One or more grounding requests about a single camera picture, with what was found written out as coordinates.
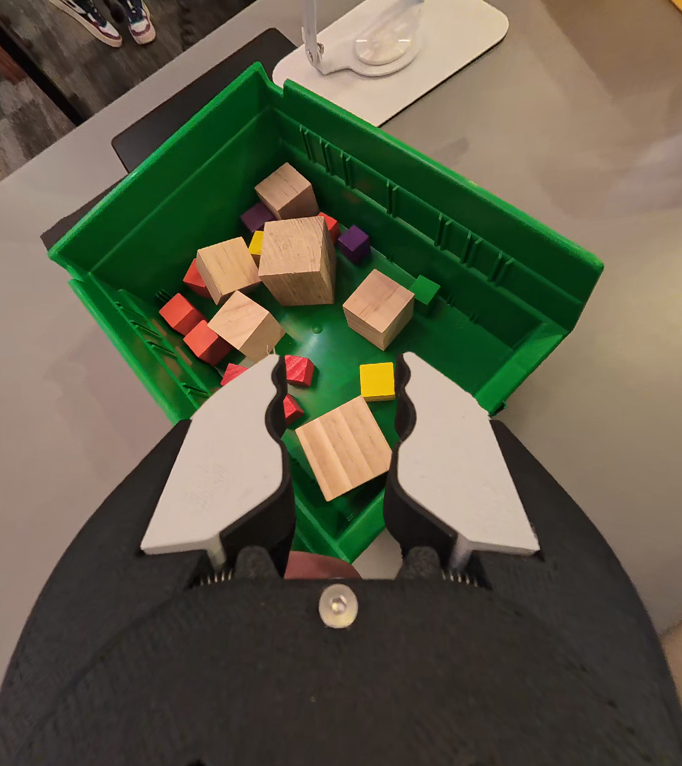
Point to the pile of coloured wooden cubes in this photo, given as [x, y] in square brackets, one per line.
[296, 263]

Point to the dark table mat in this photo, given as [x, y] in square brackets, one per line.
[197, 90]

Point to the green plastic box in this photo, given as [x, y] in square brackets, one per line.
[197, 179]

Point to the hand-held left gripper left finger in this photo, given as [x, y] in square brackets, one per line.
[215, 473]

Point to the dark red cloth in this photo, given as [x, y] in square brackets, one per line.
[323, 565]

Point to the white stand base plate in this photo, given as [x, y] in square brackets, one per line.
[454, 42]

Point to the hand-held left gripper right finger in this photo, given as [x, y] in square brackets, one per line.
[466, 473]

